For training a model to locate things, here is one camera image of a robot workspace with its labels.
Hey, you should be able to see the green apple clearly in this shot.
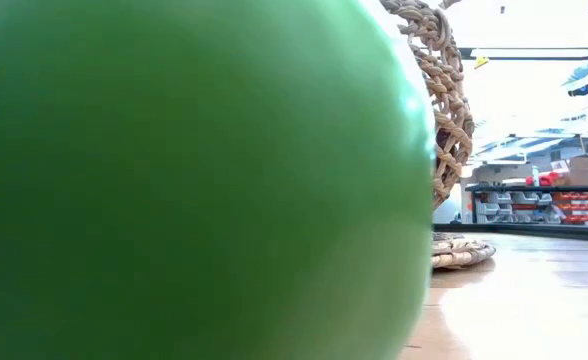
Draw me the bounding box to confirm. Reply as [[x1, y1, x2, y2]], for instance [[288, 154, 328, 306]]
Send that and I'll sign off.
[[0, 0, 438, 360]]

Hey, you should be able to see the woven wicker basket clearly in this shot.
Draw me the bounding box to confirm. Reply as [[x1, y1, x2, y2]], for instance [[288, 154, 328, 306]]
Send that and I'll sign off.
[[378, 0, 498, 271]]

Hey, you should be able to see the storage shelf with bins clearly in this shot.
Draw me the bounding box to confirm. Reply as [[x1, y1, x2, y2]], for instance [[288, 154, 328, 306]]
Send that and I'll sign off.
[[466, 183, 588, 226]]

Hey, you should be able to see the red object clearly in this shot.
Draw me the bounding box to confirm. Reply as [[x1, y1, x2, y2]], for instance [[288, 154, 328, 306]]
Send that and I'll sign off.
[[525, 171, 561, 187]]

